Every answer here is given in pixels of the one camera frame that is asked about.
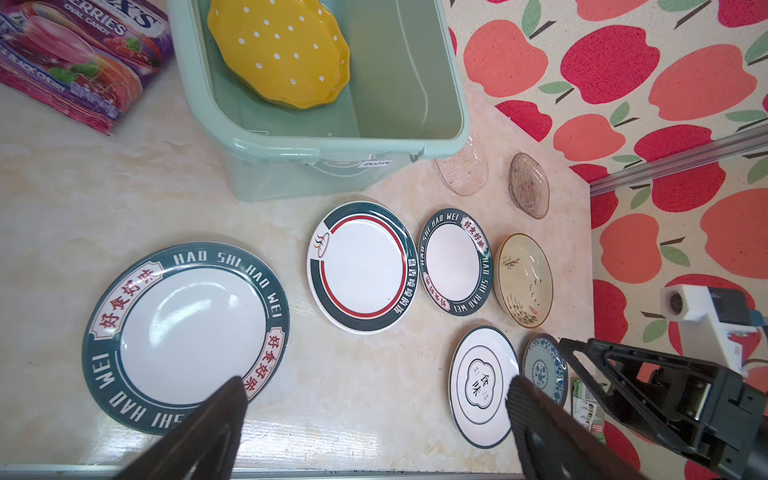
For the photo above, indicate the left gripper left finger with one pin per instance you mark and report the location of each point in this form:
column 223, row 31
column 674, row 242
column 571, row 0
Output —
column 203, row 446

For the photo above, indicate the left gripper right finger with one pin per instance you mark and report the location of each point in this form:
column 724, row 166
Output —
column 552, row 445

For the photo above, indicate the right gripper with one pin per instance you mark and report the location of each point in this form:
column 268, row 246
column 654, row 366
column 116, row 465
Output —
column 703, row 412

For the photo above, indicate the red and green ringed plate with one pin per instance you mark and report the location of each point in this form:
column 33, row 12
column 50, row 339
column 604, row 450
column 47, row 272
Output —
column 362, row 267

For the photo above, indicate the yellow polka dot plate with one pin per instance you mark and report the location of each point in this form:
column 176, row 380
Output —
column 290, row 53

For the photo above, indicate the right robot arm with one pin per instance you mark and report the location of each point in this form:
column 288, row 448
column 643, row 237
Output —
column 697, row 409

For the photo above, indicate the mint green plastic bin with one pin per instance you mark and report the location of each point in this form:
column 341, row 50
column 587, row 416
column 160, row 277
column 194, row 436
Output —
column 404, row 103

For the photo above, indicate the green snack packet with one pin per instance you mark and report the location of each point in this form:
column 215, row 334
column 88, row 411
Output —
column 586, row 410

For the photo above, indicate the blue patterned small plate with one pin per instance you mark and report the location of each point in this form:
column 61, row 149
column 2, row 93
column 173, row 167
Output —
column 544, row 365

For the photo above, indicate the white plate black flower emblem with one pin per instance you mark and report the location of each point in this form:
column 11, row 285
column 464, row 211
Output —
column 481, row 370

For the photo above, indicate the large green rim lettered plate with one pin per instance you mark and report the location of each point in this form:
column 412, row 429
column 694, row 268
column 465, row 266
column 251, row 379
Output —
column 175, row 326

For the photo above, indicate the beige ceramic bowl plate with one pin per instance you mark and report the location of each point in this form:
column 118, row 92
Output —
column 523, row 282

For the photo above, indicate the small green rim lettered plate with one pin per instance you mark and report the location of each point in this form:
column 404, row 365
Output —
column 455, row 261

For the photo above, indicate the smoky brown glass plate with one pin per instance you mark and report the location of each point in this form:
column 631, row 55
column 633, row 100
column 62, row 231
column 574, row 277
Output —
column 528, row 185

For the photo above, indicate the clear glass plate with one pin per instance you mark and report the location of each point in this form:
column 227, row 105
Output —
column 465, row 173

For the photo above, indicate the purple candy bag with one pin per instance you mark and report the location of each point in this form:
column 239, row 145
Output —
column 90, row 60

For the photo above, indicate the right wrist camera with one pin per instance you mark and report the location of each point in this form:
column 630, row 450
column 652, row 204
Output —
column 710, row 320

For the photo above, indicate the right aluminium frame post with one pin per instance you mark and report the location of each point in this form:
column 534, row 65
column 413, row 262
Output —
column 742, row 143

